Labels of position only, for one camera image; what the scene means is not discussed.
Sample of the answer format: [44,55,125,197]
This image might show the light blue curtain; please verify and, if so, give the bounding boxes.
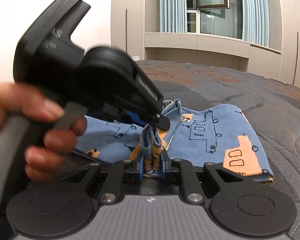
[159,0,187,33]
[242,0,270,47]

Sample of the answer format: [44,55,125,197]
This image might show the person's left hand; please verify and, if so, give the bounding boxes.
[0,82,87,183]

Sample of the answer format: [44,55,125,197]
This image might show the beige left wardrobe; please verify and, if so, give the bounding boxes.
[110,0,145,60]

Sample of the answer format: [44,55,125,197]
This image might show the beige wardrobe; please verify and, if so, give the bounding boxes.
[110,0,145,60]
[268,0,300,88]

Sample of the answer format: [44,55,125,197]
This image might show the grey orange quilted mattress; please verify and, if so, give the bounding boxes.
[57,59,300,240]

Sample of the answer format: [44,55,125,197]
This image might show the beige right wardrobe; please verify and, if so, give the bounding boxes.
[268,0,300,88]

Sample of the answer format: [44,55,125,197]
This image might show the blue pants with orange trucks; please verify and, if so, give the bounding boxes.
[76,100,274,184]

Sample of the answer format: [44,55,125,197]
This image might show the beige window bench cabinet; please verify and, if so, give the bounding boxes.
[145,33,281,80]

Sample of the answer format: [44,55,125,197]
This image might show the light blue left curtain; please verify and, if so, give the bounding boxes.
[159,0,187,33]

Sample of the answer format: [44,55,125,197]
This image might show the window with dark frame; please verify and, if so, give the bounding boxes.
[187,0,243,39]

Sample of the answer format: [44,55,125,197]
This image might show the light blue right curtain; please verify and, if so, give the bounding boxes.
[242,0,270,47]

